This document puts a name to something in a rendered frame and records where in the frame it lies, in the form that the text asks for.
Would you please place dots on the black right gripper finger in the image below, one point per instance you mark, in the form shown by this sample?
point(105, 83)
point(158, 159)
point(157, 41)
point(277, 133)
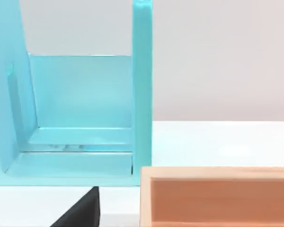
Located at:
point(85, 210)

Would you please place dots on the light blue rack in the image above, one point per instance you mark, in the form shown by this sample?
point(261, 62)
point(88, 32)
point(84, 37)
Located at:
point(85, 94)

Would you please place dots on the shallow salmon-coloured box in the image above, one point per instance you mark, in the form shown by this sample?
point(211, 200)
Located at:
point(217, 198)

